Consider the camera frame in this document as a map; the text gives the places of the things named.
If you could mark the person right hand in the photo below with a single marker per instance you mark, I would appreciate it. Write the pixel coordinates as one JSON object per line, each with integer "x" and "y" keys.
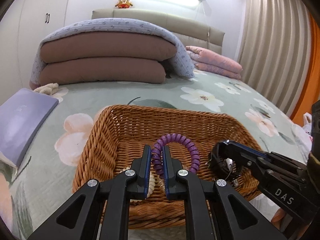
{"x": 278, "y": 218}

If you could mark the floral green bedspread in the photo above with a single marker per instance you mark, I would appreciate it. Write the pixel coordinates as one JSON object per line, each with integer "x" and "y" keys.
{"x": 44, "y": 181}

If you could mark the beige padded headboard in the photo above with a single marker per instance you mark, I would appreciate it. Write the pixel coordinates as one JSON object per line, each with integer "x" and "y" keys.
{"x": 190, "y": 32}

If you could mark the white wardrobe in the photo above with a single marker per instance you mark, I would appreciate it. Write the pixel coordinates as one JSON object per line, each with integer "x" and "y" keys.
{"x": 23, "y": 27}

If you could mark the folded pink quilt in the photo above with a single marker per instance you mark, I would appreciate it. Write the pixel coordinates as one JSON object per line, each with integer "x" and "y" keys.
{"x": 210, "y": 61}

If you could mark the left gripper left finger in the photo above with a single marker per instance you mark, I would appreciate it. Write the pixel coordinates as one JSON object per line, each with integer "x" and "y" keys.
{"x": 100, "y": 210}

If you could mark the orange curtain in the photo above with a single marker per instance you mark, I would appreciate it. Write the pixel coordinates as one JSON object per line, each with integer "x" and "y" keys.
{"x": 310, "y": 91}

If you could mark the folded brown duvet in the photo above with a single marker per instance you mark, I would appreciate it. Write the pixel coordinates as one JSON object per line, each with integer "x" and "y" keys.
{"x": 105, "y": 56}

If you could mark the orange plush toy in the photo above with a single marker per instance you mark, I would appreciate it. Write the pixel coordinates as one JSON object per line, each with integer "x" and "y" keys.
{"x": 123, "y": 4}

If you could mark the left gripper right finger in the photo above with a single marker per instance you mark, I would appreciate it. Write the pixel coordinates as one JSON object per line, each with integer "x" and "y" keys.
{"x": 213, "y": 210}

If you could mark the blue patterned blanket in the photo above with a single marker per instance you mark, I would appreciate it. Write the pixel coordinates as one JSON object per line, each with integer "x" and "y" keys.
{"x": 180, "y": 63}

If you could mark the black wrist watch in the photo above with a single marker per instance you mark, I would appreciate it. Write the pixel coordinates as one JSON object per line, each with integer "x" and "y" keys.
{"x": 223, "y": 167}

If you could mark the cream fluffy cloth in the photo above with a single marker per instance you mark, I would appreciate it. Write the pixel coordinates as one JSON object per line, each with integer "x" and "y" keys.
{"x": 48, "y": 89}

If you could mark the brown wicker basket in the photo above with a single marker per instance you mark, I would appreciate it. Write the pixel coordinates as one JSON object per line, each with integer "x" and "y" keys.
{"x": 119, "y": 135}

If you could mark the beige curtain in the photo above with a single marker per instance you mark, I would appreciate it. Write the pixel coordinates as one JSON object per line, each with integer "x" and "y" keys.
{"x": 275, "y": 50}

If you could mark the white plastic bag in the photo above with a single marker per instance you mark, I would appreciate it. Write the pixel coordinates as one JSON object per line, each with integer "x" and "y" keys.
{"x": 302, "y": 136}

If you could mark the blue book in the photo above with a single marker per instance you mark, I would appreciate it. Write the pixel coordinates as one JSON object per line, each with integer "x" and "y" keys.
{"x": 22, "y": 115}

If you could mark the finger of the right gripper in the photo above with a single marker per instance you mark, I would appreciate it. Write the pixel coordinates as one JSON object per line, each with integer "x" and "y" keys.
{"x": 235, "y": 146}
{"x": 242, "y": 158}

